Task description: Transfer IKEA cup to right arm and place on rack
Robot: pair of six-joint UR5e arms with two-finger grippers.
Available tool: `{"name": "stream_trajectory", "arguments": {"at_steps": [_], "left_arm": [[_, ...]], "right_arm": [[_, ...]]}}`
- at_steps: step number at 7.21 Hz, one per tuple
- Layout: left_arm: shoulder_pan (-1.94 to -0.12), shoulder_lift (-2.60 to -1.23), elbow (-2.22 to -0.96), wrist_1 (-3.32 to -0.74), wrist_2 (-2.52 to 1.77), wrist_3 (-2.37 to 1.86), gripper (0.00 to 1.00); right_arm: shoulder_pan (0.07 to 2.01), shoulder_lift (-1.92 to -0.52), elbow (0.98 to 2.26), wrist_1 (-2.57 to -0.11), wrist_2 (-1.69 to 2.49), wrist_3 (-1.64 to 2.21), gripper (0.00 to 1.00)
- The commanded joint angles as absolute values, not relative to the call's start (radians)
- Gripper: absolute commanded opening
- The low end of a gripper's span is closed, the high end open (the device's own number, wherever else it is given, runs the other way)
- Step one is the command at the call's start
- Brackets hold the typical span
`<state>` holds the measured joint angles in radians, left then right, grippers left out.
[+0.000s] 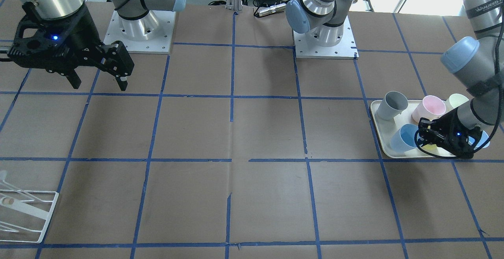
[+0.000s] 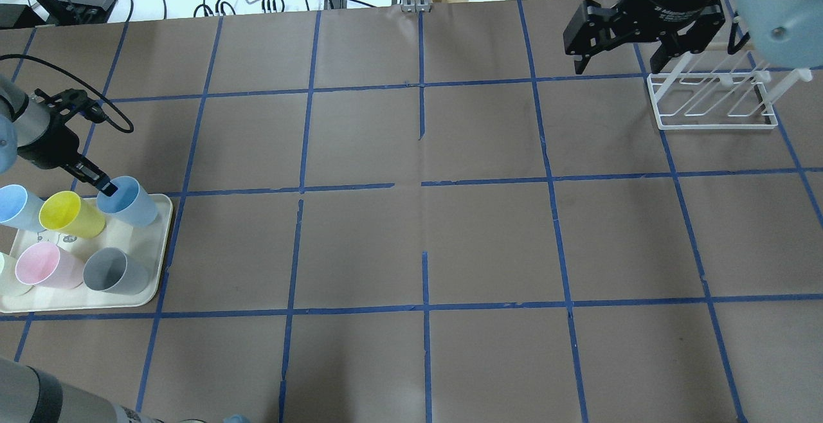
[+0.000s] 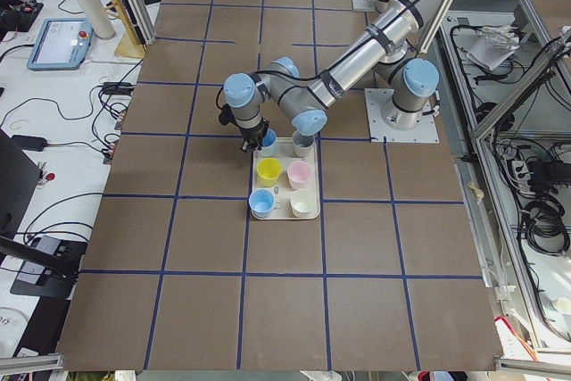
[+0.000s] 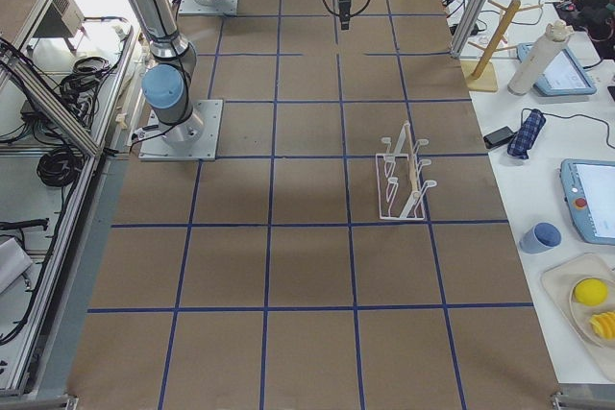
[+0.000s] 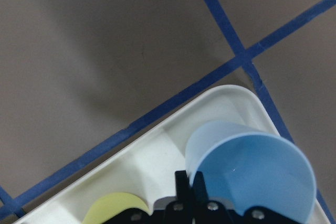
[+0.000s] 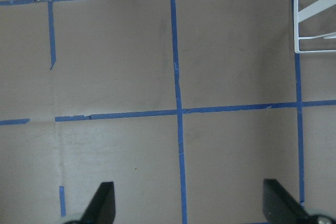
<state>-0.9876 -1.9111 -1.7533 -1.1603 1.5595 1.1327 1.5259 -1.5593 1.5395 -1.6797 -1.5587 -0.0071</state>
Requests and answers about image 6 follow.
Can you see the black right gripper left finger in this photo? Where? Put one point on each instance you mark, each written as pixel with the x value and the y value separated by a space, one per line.
pixel 101 208

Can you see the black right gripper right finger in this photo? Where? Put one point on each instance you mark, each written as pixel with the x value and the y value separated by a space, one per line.
pixel 279 207

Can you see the white wire cup rack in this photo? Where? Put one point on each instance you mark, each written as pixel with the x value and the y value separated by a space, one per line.
pixel 314 26

